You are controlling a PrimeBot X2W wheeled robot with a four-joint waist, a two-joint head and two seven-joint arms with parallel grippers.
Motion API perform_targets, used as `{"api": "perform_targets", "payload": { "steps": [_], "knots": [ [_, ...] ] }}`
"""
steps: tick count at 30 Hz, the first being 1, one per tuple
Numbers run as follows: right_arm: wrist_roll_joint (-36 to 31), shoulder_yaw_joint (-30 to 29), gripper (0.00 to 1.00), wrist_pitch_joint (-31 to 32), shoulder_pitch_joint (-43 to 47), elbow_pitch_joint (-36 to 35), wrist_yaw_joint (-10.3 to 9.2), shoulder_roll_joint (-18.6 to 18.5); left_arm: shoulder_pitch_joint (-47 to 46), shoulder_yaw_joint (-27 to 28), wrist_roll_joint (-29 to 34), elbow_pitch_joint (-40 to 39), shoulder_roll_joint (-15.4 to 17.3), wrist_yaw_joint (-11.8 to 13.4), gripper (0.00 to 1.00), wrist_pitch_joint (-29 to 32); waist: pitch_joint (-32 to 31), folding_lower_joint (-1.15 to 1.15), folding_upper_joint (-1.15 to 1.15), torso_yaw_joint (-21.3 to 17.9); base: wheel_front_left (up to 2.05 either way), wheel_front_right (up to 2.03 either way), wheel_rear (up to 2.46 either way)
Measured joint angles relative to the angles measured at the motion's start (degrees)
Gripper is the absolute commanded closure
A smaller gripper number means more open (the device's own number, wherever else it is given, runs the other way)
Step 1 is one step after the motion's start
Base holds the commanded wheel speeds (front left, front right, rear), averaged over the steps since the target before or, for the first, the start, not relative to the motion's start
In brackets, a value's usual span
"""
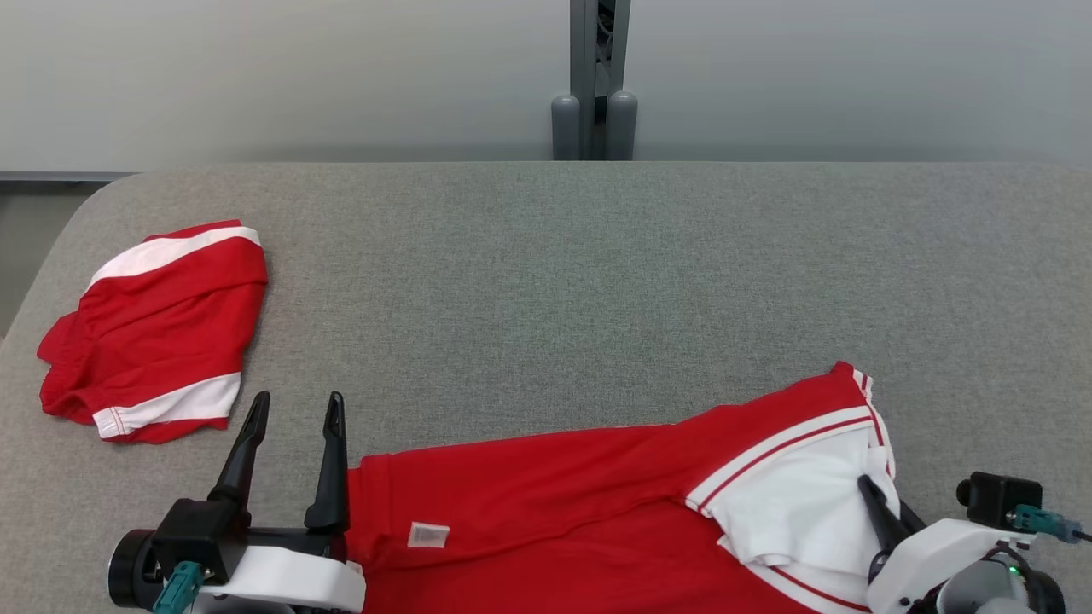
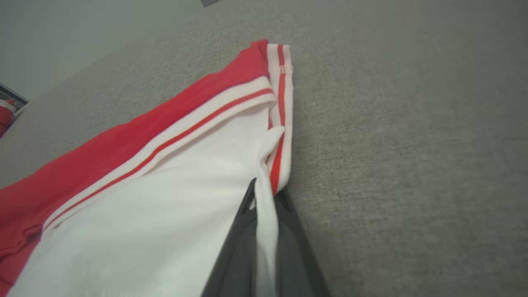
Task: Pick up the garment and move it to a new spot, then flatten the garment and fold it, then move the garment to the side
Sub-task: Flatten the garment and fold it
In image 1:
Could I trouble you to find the grey metal partition post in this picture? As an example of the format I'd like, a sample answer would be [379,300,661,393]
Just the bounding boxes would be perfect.
[570,0,632,161]

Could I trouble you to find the grey rounded post cap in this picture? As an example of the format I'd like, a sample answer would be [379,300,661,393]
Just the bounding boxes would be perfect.
[551,94,583,161]
[606,90,639,161]

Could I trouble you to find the teal left camera cable connector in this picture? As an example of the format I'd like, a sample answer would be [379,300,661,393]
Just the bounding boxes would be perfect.
[154,561,206,613]

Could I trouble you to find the red shorts with white stripes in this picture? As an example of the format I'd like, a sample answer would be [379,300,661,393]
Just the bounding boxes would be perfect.
[37,220,270,445]

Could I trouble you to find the teal camera cable connector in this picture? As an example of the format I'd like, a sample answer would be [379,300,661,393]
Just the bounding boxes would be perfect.
[1007,505,1092,544]
[154,561,206,613]

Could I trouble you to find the red shirt with white sleeves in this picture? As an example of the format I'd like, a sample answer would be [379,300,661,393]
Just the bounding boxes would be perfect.
[346,361,901,614]

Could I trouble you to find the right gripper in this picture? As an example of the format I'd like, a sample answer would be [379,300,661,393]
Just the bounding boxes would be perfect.
[857,475,1037,613]

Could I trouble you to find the teal right camera cable connector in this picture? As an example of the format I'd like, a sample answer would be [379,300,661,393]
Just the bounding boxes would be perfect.
[1007,505,1092,544]

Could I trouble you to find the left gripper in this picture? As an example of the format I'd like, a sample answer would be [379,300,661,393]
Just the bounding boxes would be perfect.
[196,391,366,613]

